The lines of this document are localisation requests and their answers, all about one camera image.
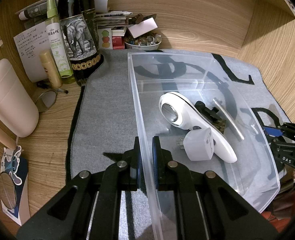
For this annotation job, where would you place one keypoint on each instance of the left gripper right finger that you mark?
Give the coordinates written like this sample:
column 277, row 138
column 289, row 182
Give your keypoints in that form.
column 161, row 172

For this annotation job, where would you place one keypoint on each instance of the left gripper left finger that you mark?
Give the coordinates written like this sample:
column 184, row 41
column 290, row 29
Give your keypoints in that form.
column 134, row 168

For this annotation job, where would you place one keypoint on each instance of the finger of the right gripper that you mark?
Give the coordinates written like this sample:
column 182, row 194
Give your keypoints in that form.
column 272, row 131

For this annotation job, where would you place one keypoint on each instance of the white travel plug adapter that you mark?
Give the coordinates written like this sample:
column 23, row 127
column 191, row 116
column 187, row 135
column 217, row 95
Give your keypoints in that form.
column 198, row 144

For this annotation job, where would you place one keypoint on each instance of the white handheld massager device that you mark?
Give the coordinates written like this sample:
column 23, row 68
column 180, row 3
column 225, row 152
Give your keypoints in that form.
column 181, row 113

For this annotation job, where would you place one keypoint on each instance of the clear plastic storage bin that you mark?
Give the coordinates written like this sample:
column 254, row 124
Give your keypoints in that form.
column 198, row 77

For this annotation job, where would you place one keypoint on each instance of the black round grinder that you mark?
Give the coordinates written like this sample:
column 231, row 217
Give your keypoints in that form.
column 211, row 115

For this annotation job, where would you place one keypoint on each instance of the silver metal lighter stick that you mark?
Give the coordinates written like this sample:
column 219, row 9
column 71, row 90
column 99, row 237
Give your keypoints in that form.
column 229, row 118

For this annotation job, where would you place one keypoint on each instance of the grey mat with black letters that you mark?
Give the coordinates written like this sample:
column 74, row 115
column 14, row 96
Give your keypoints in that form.
column 120, row 102

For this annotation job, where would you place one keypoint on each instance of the eyeglasses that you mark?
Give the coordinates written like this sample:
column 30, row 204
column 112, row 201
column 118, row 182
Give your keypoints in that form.
column 45, row 95

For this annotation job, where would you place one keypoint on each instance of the cartoon sticker card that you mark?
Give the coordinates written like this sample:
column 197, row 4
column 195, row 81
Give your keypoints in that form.
column 16, row 167

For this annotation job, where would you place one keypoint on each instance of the white bowl of stones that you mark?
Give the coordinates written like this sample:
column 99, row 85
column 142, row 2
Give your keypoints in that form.
column 146, row 42

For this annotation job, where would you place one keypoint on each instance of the small round mirror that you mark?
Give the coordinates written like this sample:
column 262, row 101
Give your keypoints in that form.
column 7, row 191

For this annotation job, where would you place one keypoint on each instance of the yellow lip balm tube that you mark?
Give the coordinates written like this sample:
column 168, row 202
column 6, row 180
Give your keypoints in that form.
column 50, row 68

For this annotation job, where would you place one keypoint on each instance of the stack of books and papers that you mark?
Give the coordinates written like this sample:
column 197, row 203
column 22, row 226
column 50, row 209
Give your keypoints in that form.
column 116, row 21

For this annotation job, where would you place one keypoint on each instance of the white card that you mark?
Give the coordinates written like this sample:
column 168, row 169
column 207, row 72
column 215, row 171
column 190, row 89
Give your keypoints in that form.
column 143, row 27

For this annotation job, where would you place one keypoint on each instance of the green spray bottle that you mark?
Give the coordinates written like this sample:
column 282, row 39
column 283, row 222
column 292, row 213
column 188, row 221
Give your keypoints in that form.
column 56, row 41

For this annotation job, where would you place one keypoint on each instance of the dark wine bottle elephant label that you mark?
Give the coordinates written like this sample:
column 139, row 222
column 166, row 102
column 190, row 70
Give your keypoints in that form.
column 77, row 20

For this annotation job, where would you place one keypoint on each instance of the white handwritten paper note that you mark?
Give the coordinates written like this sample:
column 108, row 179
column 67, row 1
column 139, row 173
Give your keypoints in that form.
column 30, row 43

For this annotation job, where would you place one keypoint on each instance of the pink mug with handle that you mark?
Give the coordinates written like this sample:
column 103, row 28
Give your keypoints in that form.
column 17, row 110

